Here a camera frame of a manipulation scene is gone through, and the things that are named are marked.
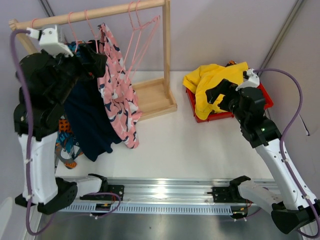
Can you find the pink hanger of camouflage shorts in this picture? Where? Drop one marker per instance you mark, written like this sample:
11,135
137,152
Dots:
141,47

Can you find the yellow shorts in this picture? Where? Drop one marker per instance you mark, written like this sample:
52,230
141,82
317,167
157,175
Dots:
208,76

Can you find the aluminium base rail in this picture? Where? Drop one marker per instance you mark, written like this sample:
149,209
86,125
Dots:
164,196

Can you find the red plastic bin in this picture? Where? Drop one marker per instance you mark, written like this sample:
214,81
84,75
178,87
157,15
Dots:
224,115

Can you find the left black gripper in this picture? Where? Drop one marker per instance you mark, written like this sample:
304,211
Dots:
97,66

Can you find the pink patterned shorts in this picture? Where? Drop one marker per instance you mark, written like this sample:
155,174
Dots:
119,98

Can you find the blue orange patterned shorts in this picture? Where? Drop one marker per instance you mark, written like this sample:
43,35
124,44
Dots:
67,147

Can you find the orange black camouflage shorts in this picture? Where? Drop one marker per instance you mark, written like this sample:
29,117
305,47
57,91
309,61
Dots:
231,63

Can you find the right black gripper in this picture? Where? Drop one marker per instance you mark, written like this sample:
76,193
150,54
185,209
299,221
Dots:
226,88

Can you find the navy blue shorts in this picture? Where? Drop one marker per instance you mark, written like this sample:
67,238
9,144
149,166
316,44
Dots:
88,119

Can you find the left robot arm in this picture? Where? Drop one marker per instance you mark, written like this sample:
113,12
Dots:
46,82

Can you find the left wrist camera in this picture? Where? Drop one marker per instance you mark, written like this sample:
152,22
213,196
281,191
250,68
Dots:
50,39

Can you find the wooden clothes rack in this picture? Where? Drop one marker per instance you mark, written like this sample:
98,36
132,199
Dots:
155,95

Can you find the pink hanger of yellow shorts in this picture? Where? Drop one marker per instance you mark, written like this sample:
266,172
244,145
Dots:
133,44

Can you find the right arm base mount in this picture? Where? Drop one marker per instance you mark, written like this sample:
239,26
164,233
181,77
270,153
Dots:
230,193

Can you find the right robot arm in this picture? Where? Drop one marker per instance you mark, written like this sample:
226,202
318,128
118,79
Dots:
295,206

